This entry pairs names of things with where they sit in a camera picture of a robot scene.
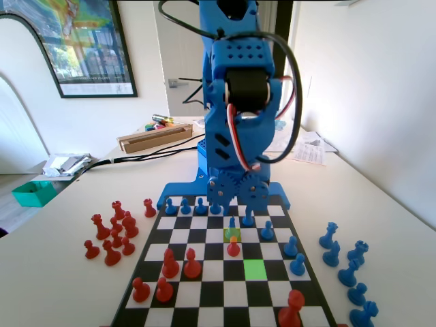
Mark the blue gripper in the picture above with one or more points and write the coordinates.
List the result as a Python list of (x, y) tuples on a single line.
[(222, 189)]

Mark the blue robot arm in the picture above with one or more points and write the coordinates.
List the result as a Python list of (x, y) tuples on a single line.
[(243, 51)]

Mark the blue king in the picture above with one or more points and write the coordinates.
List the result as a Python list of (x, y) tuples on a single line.
[(214, 208)]

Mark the red pawn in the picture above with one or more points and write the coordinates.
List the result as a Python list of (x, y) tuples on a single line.
[(91, 251), (116, 225), (116, 240), (140, 291), (233, 250), (128, 247), (164, 291)]

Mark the clear bag blue items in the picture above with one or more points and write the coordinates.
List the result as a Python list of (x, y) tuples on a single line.
[(281, 125)]

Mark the red rook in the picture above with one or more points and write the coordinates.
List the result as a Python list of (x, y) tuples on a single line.
[(148, 208), (118, 209)]

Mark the long cardboard box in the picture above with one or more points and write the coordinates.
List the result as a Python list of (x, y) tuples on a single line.
[(153, 139)]

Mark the coloured markers bundle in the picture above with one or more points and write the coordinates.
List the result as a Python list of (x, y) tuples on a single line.
[(160, 124)]

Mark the blue queen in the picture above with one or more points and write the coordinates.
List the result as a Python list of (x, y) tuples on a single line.
[(328, 236)]

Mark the black white chessboard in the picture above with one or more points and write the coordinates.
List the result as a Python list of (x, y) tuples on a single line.
[(211, 296)]

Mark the blue knight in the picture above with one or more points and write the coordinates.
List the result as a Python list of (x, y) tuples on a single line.
[(332, 255)]

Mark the red king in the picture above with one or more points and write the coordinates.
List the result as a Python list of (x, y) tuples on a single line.
[(290, 310)]

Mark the red queen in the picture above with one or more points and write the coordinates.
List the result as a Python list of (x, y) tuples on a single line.
[(100, 230)]

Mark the silver foil packaging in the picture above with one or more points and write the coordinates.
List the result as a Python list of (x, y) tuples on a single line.
[(68, 163)]

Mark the framed poster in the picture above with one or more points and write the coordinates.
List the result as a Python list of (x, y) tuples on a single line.
[(88, 51)]

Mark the green plastic bin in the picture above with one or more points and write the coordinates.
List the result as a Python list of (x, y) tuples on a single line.
[(32, 199)]

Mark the white arched panel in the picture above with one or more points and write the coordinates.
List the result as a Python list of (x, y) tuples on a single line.
[(20, 68)]

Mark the blue arm base plate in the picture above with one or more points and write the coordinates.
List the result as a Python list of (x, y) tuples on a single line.
[(180, 190)]

